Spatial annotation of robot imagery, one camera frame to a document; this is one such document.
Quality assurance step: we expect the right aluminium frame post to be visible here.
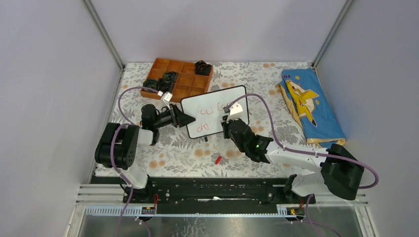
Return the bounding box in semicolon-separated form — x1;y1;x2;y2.
311;0;355;68

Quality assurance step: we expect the black tape roll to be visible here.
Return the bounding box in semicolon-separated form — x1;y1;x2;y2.
162;71;178;83
156;78;175;93
194;60;212;76
143;79;158;93

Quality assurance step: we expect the aluminium frame post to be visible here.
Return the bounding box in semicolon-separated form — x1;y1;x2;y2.
311;0;355;68
82;0;125;71

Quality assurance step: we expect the black tape roll top right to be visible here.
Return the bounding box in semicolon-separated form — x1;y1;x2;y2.
194;60;212;76

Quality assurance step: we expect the small black-framed whiteboard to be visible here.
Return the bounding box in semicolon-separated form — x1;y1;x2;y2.
181;85;247;139

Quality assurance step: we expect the black tape roll left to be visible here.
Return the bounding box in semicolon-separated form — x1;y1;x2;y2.
143;79;158;93

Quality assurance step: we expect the left aluminium frame post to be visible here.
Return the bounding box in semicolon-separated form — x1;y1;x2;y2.
82;0;125;71

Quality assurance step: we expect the red marker cap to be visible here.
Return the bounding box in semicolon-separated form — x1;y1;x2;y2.
215;156;222;164

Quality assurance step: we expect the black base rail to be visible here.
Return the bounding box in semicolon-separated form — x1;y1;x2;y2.
90;176;349;217

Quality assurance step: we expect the black tape roll upper middle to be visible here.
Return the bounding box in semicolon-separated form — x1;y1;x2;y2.
162;71;178;83

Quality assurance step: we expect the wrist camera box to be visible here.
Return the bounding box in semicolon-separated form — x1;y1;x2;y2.
224;102;244;122
157;91;172;110

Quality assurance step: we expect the black tape roll lower middle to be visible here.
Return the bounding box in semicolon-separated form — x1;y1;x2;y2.
156;78;175;93

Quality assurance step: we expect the blue yellow cartoon cloth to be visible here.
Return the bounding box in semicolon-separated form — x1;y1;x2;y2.
276;68;346;148

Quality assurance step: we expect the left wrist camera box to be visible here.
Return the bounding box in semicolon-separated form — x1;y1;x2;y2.
157;91;172;110

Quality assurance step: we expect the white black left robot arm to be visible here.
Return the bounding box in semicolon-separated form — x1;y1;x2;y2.
94;104;196;203

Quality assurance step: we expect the orange compartment tray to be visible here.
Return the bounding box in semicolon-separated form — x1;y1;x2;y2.
140;58;213;103

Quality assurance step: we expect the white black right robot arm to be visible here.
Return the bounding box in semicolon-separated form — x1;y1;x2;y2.
221;116;364;203

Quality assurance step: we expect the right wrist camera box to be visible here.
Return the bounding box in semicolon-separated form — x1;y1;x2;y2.
224;102;244;122

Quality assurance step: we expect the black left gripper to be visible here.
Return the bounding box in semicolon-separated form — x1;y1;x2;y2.
153;103;196;129

